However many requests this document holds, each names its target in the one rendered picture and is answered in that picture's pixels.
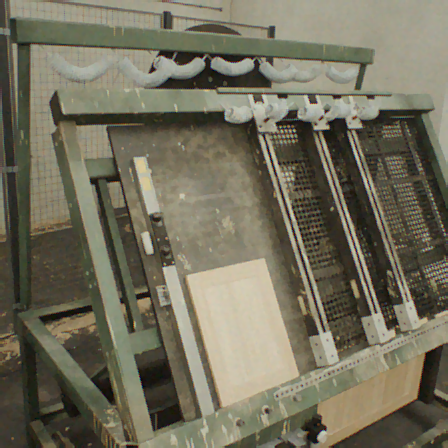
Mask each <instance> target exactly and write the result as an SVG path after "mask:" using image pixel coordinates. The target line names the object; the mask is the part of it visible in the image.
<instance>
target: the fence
mask: <svg viewBox="0 0 448 448"><path fill-rule="evenodd" d="M137 160H144V162H145V168H146V172H140V171H139V168H138V164H137ZM129 163H130V167H131V170H132V174H133V177H134V181H135V185H136V189H137V192H138V195H139V199H140V203H141V207H142V210H143V217H144V221H145V224H146V228H147V232H149V236H150V238H151V242H152V246H153V251H154V252H153V254H154V257H155V260H156V264H157V268H158V271H159V275H160V279H161V283H162V285H165V284H166V290H167V294H168V297H169V301H170V305H167V307H168V311H169V315H170V318H171V322H172V326H173V329H174V332H175V336H176V340H177V344H178V347H179V350H180V354H181V358H182V361H183V365H184V368H185V372H186V376H187V379H188V383H189V386H190V390H191V393H192V397H193V404H194V407H195V411H196V415H197V417H205V416H208V415H210V414H213V413H214V405H213V402H212V399H211V395H210V392H209V388H208V385H207V382H206V378H205V374H204V371H203V367H202V364H201V360H200V357H199V353H198V349H197V347H196V343H195V339H194V336H193V332H192V328H191V326H190V318H189V315H188V311H187V307H186V304H185V301H184V297H183V293H182V290H181V286H180V283H179V280H178V276H177V272H176V269H175V265H171V266H166V267H163V265H162V261H161V258H160V254H159V251H158V247H157V243H156V240H155V237H154V233H153V229H152V226H151V222H150V218H149V213H155V212H159V213H160V209H159V205H158V202H157V198H156V194H155V190H154V188H153V184H152V180H151V177H150V173H149V169H148V167H147V163H146V157H136V158H133V159H132V160H131V161H130V162H129ZM144 177H148V179H149V183H150V186H151V190H144V186H143V182H142V178H144Z"/></svg>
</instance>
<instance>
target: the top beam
mask: <svg viewBox="0 0 448 448"><path fill-rule="evenodd" d="M393 94H394V95H392V96H391V97H375V99H374V100H371V101H374V102H371V103H375V104H371V105H374V106H375V107H377V106H378V105H379V104H380V103H382V104H381V105H380V106H379V107H378V111H379V115H378V116H377V117H376V118H388V117H415V116H416V115H417V114H420V113H426V112H430V111H432V110H433V111H434V110H435V107H434V105H433V102H432V99H431V97H430V94H427V93H393ZM318 96H319V99H320V102H321V105H323V104H324V103H325V102H326V104H325V105H324V106H323V111H324V113H325V114H326V113H327V112H330V110H331V107H330V106H329V105H328V104H327V102H329V103H330V104H331V105H333V101H334V100H335V99H334V98H333V95H318ZM351 97H352V99H353V102H355V104H354V105H355V107H356V111H358V109H359V108H358V106H357V105H356V102H357V103H358V104H359V106H360V107H362V106H366V105H367V101H369V100H368V99H367V96H351ZM266 98H267V101H268V104H271V103H274V104H278V103H277V102H278V101H280V99H278V98H277V95H266ZM283 101H286V102H281V103H287V105H286V106H289V105H290V104H291V103H293V102H294V104H293V105H292V106H290V107H289V108H288V114H287V115H286V116H285V117H283V118H282V119H280V120H290V119H299V117H298V107H297V106H296V104H295V102H297V105H298V106H299V108H301V107H305V106H306V105H305V102H304V99H303V96H302V95H288V98H287V99H283ZM219 102H221V103H222V104H223V105H224V106H225V107H226V108H228V107H230V106H235V107H241V106H243V105H244V106H247V107H249V108H250V109H251V106H250V103H249V100H248V97H247V95H237V94H216V91H215V90H214V89H158V90H141V89H70V88H58V89H57V90H55V92H54V94H53V96H52V97H51V99H50V101H49V106H50V110H51V114H52V118H53V121H54V125H56V126H58V124H57V123H58V122H59V121H60V120H74V121H76V122H75V124H76V126H91V125H125V124H157V123H191V122H224V121H226V120H225V109H224V108H223V107H222V106H221V105H220V104H219Z"/></svg>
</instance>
